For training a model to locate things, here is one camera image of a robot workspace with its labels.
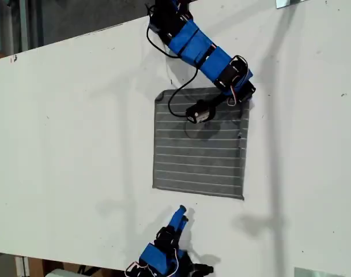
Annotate grey striped square towel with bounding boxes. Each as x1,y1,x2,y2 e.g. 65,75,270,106
152,88,255,201

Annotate white box under table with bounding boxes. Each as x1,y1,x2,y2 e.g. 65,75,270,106
45,268,78,277

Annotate white table leg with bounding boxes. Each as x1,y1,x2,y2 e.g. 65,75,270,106
15,255,31,277

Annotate black arm camera stalk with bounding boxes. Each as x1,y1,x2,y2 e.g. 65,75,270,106
209,96,233,110

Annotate black arm camera box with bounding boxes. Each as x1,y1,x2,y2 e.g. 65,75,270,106
186,99,218,125
192,261,215,277

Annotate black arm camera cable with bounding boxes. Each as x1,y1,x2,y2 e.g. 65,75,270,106
145,5,199,118

